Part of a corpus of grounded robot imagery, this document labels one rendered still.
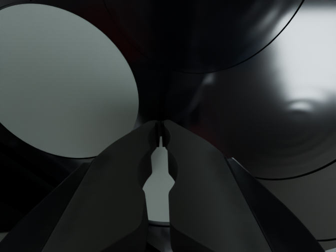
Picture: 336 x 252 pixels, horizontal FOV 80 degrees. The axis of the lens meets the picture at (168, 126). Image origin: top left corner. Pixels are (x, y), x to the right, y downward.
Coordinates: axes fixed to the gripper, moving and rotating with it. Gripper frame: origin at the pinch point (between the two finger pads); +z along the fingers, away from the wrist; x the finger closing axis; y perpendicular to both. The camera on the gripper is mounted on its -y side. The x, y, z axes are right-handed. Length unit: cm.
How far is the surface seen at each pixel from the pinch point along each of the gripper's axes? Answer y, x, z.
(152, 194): 7.7, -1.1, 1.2
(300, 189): 7.3, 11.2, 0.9
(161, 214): 10.6, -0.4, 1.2
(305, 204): 9.1, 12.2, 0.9
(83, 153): 3.3, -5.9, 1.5
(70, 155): 3.4, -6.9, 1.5
